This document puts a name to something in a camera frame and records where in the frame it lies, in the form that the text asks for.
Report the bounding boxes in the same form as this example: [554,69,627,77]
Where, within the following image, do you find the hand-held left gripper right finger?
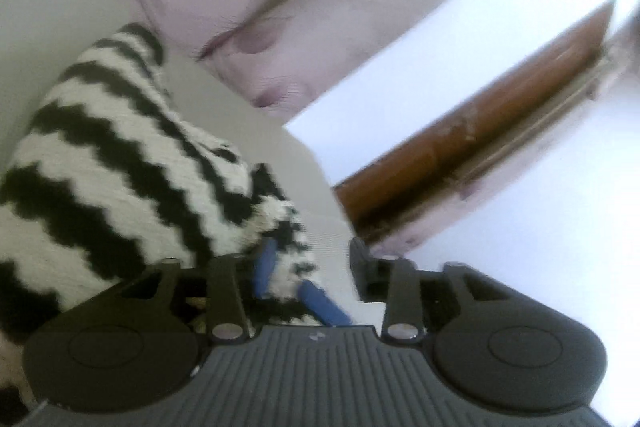
[299,237,483,341]

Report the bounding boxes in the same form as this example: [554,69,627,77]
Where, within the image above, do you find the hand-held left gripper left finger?
[120,238,281,342]

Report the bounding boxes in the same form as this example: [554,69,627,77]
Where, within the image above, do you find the black white striped knitted scarf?
[0,22,328,414]

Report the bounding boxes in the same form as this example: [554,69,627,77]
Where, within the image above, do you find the brown wooden board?
[332,0,617,253]

